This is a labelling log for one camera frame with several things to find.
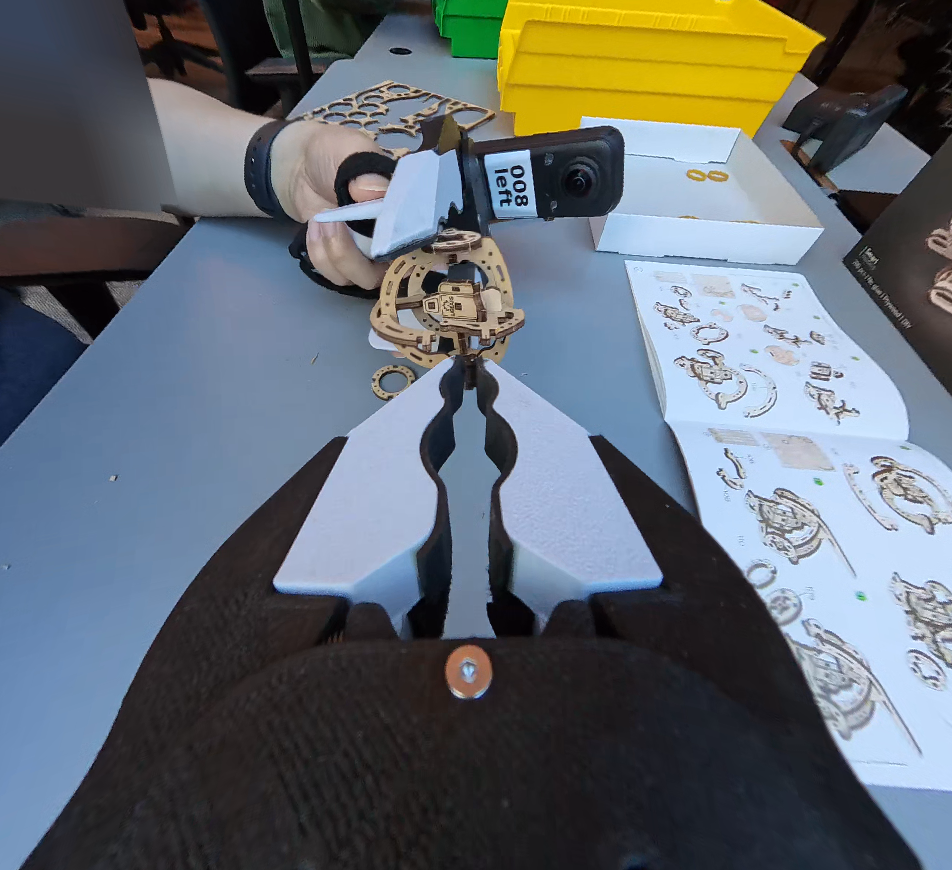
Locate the stack of green bins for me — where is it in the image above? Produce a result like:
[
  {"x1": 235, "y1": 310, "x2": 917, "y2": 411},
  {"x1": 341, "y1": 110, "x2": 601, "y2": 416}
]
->
[{"x1": 430, "y1": 0, "x2": 642, "y2": 60}]

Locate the person's left hand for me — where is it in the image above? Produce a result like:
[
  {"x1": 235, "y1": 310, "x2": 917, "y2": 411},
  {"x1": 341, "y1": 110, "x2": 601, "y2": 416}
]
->
[{"x1": 271, "y1": 119, "x2": 406, "y2": 291}]

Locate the black desk stand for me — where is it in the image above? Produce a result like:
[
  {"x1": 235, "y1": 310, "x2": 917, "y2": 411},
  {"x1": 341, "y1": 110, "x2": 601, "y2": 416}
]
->
[{"x1": 781, "y1": 83, "x2": 910, "y2": 175}]

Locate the black model kit box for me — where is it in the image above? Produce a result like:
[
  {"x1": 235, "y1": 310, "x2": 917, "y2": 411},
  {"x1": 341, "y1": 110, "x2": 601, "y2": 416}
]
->
[{"x1": 842, "y1": 137, "x2": 952, "y2": 395}]

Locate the wooden parts sheet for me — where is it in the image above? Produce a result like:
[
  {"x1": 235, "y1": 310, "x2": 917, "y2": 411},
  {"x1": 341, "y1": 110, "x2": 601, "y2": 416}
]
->
[{"x1": 294, "y1": 80, "x2": 495, "y2": 161}]

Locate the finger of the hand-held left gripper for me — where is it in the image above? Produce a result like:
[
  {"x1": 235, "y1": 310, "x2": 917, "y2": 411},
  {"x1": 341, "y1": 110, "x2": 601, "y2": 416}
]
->
[{"x1": 369, "y1": 156, "x2": 461, "y2": 261}]

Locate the yellow plastic bin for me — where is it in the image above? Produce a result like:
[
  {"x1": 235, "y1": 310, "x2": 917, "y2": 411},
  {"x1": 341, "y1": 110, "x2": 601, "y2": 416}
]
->
[
  {"x1": 498, "y1": 51, "x2": 800, "y2": 101},
  {"x1": 500, "y1": 83, "x2": 782, "y2": 138},
  {"x1": 497, "y1": 0, "x2": 827, "y2": 79}
]

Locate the white cardboard tray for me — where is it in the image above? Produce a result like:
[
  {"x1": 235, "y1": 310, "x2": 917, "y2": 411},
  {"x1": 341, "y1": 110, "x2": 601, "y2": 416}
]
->
[{"x1": 580, "y1": 115, "x2": 825, "y2": 266}]

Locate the dark chair armrest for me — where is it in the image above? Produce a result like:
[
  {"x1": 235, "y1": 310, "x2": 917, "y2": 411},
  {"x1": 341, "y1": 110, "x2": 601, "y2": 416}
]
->
[{"x1": 0, "y1": 216, "x2": 194, "y2": 276}]

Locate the wooden ring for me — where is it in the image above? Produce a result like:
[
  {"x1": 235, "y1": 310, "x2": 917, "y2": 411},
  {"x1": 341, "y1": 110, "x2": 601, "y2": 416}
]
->
[{"x1": 370, "y1": 363, "x2": 417, "y2": 401}]

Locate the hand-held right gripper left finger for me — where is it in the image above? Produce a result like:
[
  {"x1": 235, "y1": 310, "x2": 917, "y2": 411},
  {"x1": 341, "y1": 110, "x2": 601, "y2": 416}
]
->
[{"x1": 273, "y1": 358, "x2": 467, "y2": 639}]

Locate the black metal pole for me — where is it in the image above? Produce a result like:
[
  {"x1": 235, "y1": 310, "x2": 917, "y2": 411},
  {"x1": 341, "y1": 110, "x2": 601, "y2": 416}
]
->
[{"x1": 260, "y1": 0, "x2": 317, "y2": 114}]

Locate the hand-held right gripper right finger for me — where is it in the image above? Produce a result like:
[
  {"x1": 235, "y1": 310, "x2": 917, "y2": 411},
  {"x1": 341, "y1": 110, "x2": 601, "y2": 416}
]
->
[{"x1": 475, "y1": 360, "x2": 664, "y2": 639}]

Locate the small wooden model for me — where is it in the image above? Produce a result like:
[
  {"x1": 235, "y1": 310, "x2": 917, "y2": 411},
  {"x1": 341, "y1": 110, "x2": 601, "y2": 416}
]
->
[{"x1": 369, "y1": 231, "x2": 527, "y2": 389}]

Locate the person's blue clothing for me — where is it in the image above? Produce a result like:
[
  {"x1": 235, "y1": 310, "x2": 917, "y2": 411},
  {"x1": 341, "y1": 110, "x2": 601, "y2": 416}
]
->
[{"x1": 0, "y1": 290, "x2": 86, "y2": 443}]

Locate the instruction booklet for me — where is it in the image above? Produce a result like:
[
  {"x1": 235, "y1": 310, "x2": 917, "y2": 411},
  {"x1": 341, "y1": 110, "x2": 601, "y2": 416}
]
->
[{"x1": 625, "y1": 259, "x2": 952, "y2": 791}]

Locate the black wristband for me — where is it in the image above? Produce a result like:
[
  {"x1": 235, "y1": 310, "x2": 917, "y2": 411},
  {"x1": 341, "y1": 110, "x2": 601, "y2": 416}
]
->
[{"x1": 244, "y1": 117, "x2": 295, "y2": 220}]

